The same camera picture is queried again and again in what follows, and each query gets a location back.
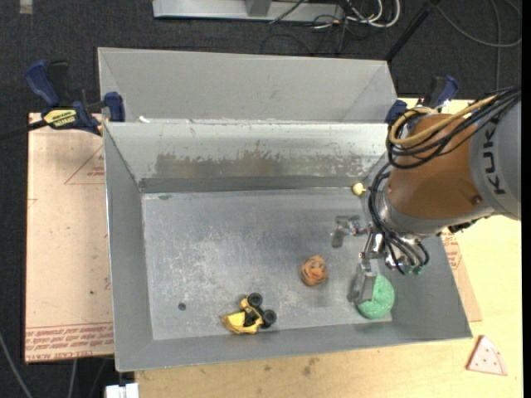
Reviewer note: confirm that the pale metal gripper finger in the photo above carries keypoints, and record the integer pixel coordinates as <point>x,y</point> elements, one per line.
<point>342,228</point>
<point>363,286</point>

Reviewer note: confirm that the green foam ball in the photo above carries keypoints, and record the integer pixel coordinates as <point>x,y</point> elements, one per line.
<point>381,301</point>

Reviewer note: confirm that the small cream knob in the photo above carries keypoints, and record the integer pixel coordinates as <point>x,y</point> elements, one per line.
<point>357,188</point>

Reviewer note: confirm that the orange striped tiger ball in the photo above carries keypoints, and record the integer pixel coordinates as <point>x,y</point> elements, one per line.
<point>313,271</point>

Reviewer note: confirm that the grey metal bin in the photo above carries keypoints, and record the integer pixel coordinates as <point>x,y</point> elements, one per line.
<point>232,239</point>

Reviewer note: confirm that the yellow toy truck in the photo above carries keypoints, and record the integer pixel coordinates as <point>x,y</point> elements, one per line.
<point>242,319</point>

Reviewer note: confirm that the pink triangular sanding sheet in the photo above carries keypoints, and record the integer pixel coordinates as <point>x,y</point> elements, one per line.
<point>486,358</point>

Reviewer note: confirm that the brown cardboard board red print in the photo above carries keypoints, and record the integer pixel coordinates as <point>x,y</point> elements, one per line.
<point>66,239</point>

